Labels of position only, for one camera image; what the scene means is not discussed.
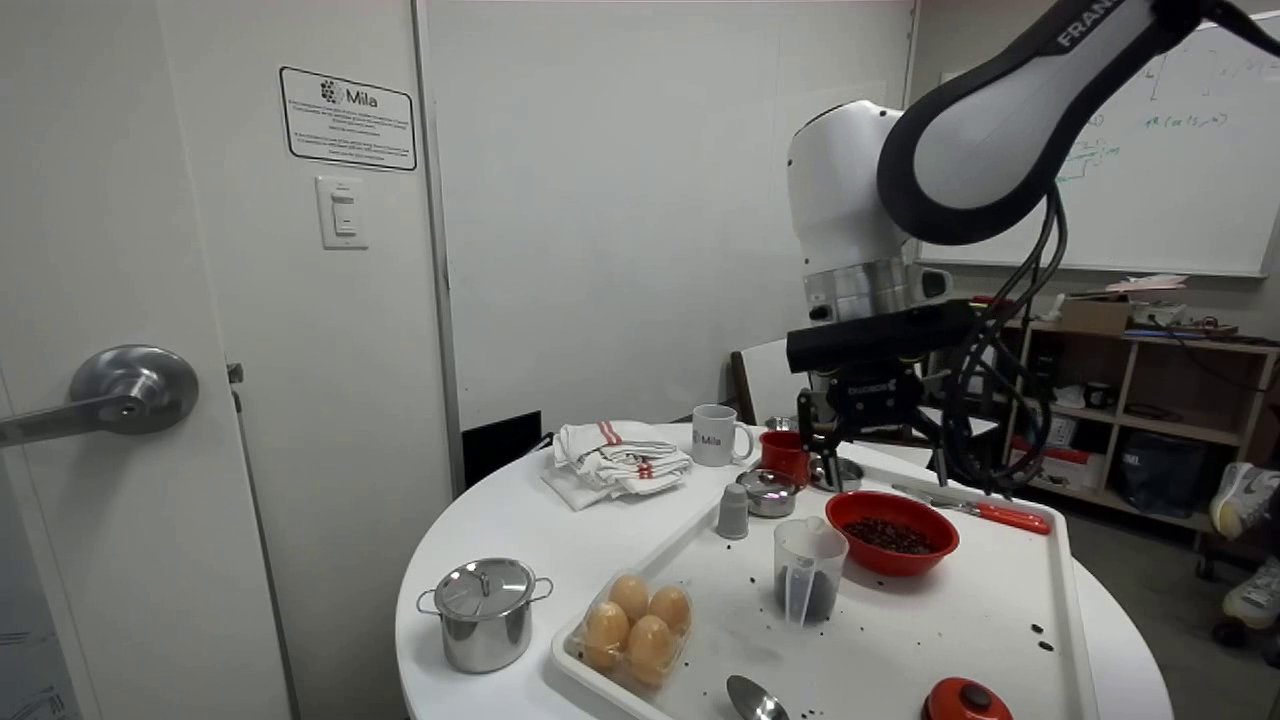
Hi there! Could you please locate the white plastic tray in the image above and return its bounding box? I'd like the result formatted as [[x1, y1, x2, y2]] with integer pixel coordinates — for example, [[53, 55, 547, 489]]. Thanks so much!
[[541, 446, 1105, 720]]

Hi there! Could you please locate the clear glass cup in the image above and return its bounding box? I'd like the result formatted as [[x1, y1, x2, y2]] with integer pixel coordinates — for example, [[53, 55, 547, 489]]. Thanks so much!
[[771, 514, 851, 629]]

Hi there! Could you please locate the silver door lever handle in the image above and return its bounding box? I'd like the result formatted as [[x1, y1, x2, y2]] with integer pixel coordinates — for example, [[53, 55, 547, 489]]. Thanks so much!
[[0, 340, 203, 451]]

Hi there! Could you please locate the dark storage bin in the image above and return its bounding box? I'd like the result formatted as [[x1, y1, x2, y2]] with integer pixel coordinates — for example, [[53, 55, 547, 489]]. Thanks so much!
[[1110, 438, 1211, 522]]

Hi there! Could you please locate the small lidded steel dish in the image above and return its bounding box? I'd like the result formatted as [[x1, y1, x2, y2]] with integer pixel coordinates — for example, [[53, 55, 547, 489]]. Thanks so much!
[[730, 463, 802, 524]]

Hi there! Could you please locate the red handled fork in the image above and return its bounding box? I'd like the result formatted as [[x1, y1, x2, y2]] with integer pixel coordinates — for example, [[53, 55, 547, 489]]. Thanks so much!
[[883, 471, 1054, 535], [915, 486, 1054, 541]]

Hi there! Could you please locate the white sneaker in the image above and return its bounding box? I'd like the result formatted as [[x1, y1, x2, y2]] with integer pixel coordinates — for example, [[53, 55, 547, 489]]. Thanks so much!
[[1215, 557, 1280, 638], [1209, 458, 1280, 544]]

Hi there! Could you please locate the red mug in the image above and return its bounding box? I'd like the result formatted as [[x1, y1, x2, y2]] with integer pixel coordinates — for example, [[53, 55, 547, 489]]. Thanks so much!
[[757, 429, 821, 489]]

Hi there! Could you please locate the cardboard box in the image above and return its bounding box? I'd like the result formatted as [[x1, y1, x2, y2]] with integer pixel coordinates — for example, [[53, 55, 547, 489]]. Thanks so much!
[[1052, 294, 1137, 340]]

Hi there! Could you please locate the white whiteboard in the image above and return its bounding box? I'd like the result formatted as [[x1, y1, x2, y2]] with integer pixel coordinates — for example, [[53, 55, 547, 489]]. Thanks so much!
[[915, 12, 1280, 282]]

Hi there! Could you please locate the white leaning panel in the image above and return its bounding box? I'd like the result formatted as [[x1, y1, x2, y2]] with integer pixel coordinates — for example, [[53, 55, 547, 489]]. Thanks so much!
[[734, 334, 814, 431]]

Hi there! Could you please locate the red and white box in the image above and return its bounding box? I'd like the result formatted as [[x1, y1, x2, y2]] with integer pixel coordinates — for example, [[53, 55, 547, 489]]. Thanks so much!
[[1007, 438, 1110, 499]]

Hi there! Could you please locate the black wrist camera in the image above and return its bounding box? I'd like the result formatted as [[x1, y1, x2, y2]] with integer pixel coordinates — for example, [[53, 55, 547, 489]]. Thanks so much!
[[784, 299, 981, 378]]

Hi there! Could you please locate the white cloth with red stripes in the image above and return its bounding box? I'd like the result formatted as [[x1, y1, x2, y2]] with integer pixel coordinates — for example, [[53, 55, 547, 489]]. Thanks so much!
[[541, 417, 696, 518]]

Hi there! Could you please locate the paper stack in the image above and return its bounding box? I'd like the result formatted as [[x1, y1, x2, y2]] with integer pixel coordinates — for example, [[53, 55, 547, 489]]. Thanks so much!
[[1098, 271, 1190, 299]]

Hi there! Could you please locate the steel pot with lid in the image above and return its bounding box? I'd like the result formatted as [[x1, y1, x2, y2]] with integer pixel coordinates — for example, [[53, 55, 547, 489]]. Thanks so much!
[[410, 557, 556, 682]]

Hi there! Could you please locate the red bowl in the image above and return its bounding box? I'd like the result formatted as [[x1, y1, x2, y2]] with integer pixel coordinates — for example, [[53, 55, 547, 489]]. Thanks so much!
[[821, 489, 964, 584]]

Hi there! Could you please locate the wooden shelf unit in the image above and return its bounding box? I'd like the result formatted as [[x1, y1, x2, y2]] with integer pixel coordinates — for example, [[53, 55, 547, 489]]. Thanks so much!
[[1002, 317, 1280, 535]]

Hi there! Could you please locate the white mug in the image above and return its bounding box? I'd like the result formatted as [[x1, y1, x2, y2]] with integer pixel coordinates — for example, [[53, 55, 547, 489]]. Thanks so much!
[[686, 401, 758, 471]]

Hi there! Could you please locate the red round lid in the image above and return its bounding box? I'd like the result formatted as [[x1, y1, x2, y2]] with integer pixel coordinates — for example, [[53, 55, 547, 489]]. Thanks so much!
[[921, 671, 1014, 720]]

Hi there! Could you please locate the white light switch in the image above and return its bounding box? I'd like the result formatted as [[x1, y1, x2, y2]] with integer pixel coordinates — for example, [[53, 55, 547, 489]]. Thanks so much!
[[310, 175, 372, 255]]

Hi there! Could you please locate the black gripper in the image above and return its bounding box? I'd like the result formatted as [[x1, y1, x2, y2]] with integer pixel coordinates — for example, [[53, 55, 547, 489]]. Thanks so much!
[[795, 362, 935, 494]]

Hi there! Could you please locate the small steel bowl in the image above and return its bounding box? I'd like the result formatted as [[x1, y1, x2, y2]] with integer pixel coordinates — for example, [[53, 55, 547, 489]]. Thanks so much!
[[813, 451, 871, 496]]

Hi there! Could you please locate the white wall sign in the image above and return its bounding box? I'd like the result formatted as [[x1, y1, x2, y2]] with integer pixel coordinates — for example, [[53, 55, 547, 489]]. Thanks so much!
[[277, 61, 420, 175]]

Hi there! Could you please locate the small grey shaker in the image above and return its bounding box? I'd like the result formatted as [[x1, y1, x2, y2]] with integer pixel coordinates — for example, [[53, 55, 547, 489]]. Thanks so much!
[[712, 481, 757, 544]]

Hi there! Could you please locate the black box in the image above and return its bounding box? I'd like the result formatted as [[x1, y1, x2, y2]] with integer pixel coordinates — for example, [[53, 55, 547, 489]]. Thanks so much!
[[455, 408, 547, 494]]

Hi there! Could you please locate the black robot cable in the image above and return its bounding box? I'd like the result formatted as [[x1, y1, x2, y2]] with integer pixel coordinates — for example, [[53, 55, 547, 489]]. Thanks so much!
[[932, 184, 1070, 496]]

